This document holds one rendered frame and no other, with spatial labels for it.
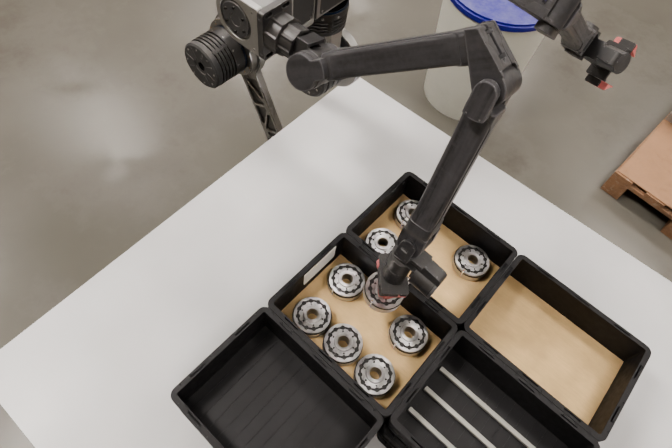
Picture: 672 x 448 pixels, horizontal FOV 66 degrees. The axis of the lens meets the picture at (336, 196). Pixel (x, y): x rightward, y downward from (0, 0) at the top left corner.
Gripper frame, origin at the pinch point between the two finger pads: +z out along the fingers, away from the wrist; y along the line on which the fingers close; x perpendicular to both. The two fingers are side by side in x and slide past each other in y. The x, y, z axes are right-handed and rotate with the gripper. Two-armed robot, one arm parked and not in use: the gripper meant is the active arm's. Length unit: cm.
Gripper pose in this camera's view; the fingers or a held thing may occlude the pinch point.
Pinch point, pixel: (386, 287)
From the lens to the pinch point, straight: 131.7
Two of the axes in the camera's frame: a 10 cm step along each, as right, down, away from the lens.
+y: -0.1, -8.6, 5.2
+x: -9.9, -0.6, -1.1
